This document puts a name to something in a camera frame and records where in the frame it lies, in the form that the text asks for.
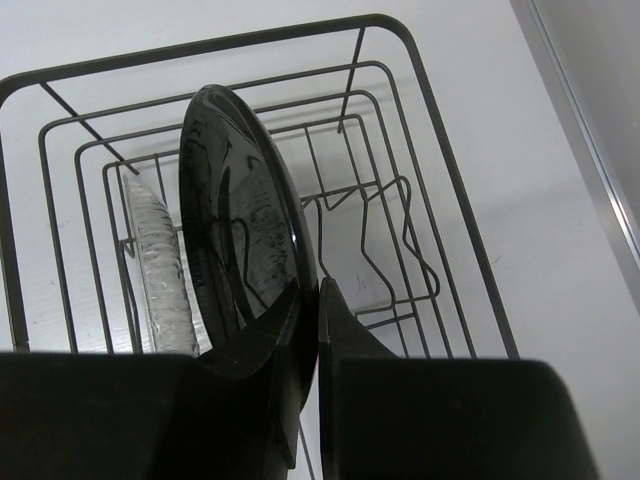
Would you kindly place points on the clear textured glass plate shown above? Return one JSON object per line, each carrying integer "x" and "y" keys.
{"x": 170, "y": 324}

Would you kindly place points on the black round plate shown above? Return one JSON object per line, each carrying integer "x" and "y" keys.
{"x": 245, "y": 233}

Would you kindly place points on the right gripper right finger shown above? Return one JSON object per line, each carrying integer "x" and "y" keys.
{"x": 387, "y": 417}

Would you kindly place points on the metal wire dish rack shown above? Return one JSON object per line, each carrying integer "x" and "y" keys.
{"x": 349, "y": 105}

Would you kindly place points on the right side aluminium rail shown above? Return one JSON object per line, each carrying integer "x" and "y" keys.
{"x": 593, "y": 161}

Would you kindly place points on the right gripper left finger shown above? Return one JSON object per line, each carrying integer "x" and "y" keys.
{"x": 229, "y": 414}

